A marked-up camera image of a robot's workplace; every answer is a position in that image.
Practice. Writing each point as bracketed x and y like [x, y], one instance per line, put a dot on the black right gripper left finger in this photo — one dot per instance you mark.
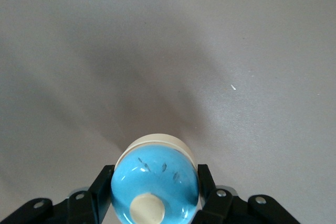
[97, 195]

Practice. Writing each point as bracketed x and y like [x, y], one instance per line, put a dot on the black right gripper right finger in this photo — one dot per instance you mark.
[218, 208]

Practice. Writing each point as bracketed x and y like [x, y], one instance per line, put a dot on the light blue call bell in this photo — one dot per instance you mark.
[155, 182]

